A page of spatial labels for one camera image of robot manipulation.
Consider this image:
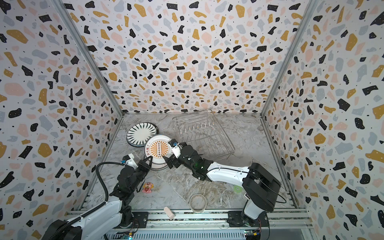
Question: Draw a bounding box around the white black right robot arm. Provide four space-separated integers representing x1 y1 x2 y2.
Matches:
164 139 281 227

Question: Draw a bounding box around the pink toy figure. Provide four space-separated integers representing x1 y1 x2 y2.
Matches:
142 182 154 194

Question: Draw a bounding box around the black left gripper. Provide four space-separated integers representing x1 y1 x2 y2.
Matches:
129 155 151 193

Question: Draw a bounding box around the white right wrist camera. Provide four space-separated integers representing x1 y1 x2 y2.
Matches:
169 139 182 159

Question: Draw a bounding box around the aluminium corner post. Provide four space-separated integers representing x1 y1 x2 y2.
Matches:
260 0 319 119
52 1 124 118

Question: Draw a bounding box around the aluminium corner post right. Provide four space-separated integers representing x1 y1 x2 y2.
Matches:
260 0 319 119

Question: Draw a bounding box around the clear tape ring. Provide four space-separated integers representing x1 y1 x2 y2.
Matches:
188 193 208 214

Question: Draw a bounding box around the pink eraser block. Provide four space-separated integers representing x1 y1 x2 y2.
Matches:
164 207 176 221

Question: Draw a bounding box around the stainless wire dish rack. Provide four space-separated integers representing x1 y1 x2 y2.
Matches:
173 110 235 162

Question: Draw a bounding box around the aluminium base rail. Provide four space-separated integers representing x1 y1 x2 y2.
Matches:
82 209 317 240

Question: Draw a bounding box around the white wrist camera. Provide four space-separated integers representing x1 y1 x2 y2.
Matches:
169 139 182 159
121 154 138 169

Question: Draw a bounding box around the aluminium corner post left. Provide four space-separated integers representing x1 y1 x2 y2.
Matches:
52 1 124 118

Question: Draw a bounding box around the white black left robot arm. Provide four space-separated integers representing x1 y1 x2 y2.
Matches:
42 156 153 240

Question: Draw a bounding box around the white striped plate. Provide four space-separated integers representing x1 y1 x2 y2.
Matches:
126 122 159 147

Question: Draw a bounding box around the orange sunburst plate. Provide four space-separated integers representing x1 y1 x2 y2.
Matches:
151 159 169 171
144 135 173 165

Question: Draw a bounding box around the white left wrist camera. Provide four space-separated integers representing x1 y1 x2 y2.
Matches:
121 154 138 169

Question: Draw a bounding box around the green round lid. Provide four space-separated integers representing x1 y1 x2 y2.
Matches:
234 185 243 194

